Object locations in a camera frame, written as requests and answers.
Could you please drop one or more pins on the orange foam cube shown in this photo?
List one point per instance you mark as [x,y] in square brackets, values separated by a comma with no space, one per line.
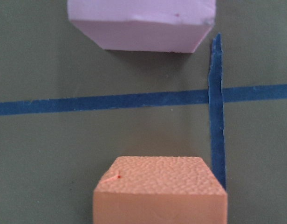
[159,190]

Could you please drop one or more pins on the pink foam cube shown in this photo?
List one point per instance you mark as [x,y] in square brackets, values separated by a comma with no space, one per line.
[144,25]

